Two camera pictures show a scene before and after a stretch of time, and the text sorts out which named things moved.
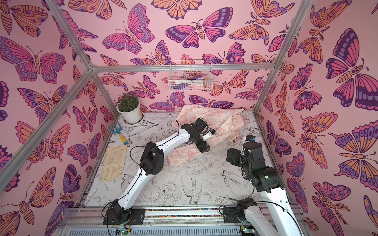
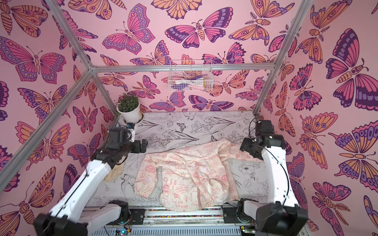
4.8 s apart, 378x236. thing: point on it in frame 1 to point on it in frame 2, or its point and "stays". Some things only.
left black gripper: [201, 147] to [138, 149]
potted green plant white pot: [129, 105] stays
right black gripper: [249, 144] to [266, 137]
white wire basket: [190, 75] stays
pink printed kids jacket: [229, 125] to [191, 178]
